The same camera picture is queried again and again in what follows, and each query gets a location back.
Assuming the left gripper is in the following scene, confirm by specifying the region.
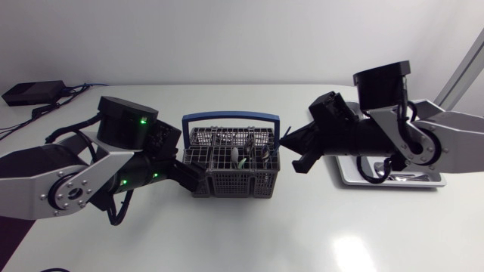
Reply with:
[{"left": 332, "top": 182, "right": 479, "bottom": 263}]
[{"left": 169, "top": 159, "right": 209, "bottom": 193}]

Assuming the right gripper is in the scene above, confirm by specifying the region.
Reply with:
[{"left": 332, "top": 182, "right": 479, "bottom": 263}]
[{"left": 278, "top": 119, "right": 334, "bottom": 175}]

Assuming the grey cutlery basket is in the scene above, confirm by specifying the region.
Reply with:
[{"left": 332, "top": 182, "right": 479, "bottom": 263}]
[{"left": 181, "top": 110, "right": 281, "bottom": 199}]

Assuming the grey cutlery tray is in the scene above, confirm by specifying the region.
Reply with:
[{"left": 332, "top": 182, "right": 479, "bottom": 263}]
[{"left": 334, "top": 100, "right": 448, "bottom": 188}]

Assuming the black power brick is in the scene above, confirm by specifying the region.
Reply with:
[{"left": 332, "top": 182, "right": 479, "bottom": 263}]
[{"left": 1, "top": 79, "right": 68, "bottom": 107}]

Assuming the dark mat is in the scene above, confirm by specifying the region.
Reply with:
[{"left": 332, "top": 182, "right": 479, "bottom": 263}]
[{"left": 0, "top": 216, "right": 37, "bottom": 272}]

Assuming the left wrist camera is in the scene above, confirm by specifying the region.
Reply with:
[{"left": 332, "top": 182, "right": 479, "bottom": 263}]
[{"left": 145, "top": 119, "right": 183, "bottom": 160}]

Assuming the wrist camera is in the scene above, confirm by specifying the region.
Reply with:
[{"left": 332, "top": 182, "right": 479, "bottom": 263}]
[
  {"left": 308, "top": 91, "right": 358, "bottom": 125},
  {"left": 145, "top": 119, "right": 183, "bottom": 160}
]

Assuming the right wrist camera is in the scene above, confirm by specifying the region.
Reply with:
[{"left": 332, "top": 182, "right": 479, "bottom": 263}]
[{"left": 308, "top": 91, "right": 358, "bottom": 125}]

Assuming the black cable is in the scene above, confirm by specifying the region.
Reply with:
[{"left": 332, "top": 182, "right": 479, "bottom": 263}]
[{"left": 0, "top": 83, "right": 92, "bottom": 141}]

